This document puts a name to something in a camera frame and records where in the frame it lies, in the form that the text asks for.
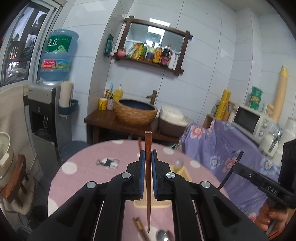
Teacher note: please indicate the green stacked bowls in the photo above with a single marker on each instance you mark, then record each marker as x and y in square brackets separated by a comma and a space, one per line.
[255, 98]

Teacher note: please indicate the dark brown chopstick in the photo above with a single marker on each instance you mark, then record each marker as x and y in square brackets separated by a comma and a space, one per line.
[139, 140]

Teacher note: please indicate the brown wooden handled spoon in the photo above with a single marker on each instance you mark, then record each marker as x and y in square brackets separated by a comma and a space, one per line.
[170, 236]

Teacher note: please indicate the purple floral cloth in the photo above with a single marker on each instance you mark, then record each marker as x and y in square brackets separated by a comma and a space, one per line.
[216, 148]

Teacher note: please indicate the window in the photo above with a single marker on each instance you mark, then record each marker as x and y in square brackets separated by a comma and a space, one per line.
[22, 44]

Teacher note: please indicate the wooden framed mirror shelf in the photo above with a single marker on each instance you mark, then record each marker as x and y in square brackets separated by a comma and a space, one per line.
[153, 43]

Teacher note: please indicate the stainless steel spoon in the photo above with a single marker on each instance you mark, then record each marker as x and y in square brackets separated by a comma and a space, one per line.
[161, 235]

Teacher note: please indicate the blue water jug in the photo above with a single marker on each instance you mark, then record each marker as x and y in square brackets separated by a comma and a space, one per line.
[57, 57]

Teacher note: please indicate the grey water dispenser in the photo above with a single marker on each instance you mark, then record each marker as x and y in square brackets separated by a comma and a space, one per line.
[43, 98]

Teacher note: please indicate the yellow roll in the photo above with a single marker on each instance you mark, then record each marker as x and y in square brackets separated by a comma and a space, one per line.
[223, 105]

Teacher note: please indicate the small wooden stool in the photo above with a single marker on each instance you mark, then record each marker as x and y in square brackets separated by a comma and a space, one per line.
[10, 191]

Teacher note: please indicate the cream plastic utensil holder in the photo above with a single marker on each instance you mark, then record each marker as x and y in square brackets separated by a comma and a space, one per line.
[168, 189]

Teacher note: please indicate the reddish wooden chopstick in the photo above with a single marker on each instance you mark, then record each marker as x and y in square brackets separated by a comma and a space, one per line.
[148, 151]

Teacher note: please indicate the bronze faucet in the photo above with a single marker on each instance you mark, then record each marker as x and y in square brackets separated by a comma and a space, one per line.
[152, 97]

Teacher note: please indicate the yellow soap bottle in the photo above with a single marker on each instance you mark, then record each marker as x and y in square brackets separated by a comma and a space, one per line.
[118, 93]

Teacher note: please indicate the woven basket sink bowl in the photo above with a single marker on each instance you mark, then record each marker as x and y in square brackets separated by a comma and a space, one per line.
[134, 112]

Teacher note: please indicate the right hand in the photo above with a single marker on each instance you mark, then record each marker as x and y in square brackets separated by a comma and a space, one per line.
[266, 215]

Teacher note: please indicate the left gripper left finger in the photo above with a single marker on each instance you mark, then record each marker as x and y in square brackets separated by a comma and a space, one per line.
[95, 211]

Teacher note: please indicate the pink polka dot tablecloth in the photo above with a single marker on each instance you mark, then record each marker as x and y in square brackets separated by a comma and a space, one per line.
[82, 168]

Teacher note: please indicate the yellow mug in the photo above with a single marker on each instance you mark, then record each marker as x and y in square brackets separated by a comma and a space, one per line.
[102, 103]

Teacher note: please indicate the white brown rice cooker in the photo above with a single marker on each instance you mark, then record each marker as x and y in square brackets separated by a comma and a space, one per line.
[171, 122]

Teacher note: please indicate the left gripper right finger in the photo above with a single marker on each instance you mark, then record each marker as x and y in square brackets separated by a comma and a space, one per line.
[214, 217]

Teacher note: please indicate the translucent plastic ladle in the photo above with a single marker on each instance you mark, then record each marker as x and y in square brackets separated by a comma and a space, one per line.
[178, 165]

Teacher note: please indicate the black gold banded chopstick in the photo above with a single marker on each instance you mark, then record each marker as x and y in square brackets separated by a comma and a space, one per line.
[139, 225]

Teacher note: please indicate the white microwave oven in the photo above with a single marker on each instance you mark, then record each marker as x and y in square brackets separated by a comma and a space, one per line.
[253, 123]

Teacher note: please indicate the dark wooden side table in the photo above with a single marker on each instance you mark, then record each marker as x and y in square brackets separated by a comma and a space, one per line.
[99, 120]

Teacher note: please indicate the paper cup stack holder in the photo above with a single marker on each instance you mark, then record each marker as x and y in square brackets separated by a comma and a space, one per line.
[67, 105]

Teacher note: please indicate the white cooking pot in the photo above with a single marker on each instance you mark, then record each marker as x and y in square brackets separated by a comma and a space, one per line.
[7, 159]

